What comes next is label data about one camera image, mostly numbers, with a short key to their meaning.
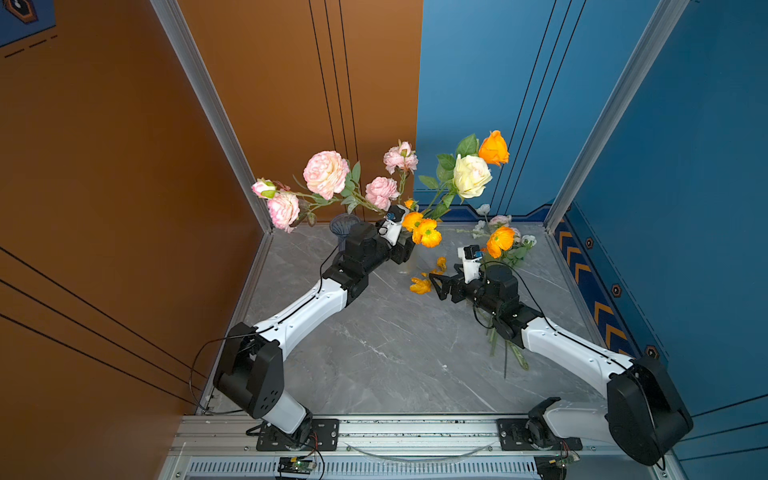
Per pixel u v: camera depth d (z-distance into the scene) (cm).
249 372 43
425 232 54
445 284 72
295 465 71
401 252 70
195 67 77
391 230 68
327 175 47
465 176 50
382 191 62
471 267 71
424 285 87
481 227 116
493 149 57
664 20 71
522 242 112
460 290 72
